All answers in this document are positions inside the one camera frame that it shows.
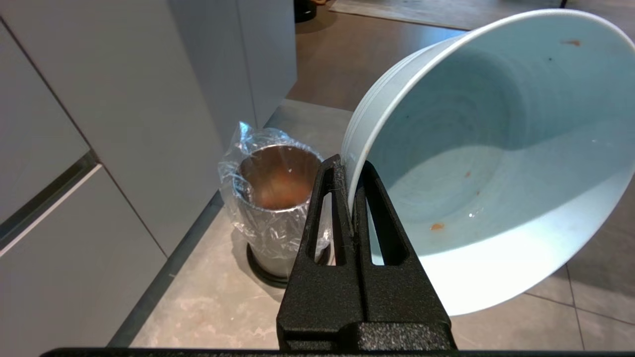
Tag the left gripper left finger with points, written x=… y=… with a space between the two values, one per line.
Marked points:
x=322 y=292

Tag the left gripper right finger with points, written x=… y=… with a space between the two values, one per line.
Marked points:
x=397 y=292

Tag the pale blue ceramic bowl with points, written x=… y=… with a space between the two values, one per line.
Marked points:
x=501 y=163

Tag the steel trash bin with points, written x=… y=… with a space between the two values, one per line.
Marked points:
x=278 y=198

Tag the steel bin with plastic liner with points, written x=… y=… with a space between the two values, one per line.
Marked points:
x=258 y=163

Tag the grey cabinet drawer front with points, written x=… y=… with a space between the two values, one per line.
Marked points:
x=69 y=263

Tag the grey kitchen cabinets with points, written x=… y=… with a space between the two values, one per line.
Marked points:
x=124 y=99

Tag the black round object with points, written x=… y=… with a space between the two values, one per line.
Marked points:
x=303 y=10

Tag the grey floor rug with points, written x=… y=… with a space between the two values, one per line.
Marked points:
x=446 y=11

